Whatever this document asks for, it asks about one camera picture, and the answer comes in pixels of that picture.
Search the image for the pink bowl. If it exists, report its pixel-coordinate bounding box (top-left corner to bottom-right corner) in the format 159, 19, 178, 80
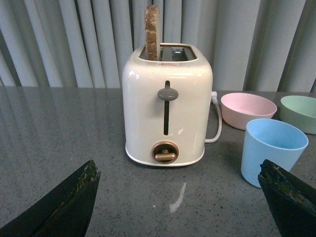
221, 93, 277, 130

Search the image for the green bowl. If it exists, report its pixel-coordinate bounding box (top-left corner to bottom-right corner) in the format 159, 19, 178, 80
280, 95, 316, 135

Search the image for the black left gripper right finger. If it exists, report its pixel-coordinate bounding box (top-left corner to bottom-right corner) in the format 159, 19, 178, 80
258, 159, 316, 237

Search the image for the cream two-slot toaster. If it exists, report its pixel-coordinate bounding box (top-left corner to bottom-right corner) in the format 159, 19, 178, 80
122, 43, 213, 166

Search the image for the white toaster power cable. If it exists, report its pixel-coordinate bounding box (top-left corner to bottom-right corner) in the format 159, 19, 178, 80
204, 91, 223, 144

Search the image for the light blue cup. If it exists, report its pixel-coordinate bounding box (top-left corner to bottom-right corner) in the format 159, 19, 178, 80
241, 118, 309, 188

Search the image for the grey pleated curtain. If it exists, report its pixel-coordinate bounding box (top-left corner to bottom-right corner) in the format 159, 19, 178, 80
0, 0, 316, 92

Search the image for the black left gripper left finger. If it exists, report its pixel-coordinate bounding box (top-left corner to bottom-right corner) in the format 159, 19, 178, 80
0, 160, 101, 237

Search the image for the brown bread slice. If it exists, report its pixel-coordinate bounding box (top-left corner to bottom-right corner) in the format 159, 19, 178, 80
145, 5, 160, 61

